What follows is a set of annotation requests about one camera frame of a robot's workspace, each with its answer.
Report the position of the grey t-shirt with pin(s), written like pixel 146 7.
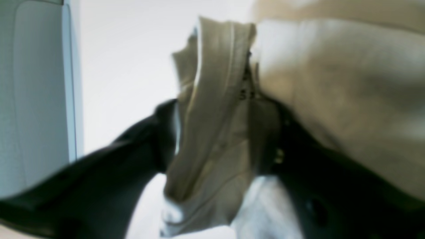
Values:
pixel 352 71

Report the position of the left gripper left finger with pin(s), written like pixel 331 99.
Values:
pixel 95 197

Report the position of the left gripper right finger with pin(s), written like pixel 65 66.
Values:
pixel 333 196

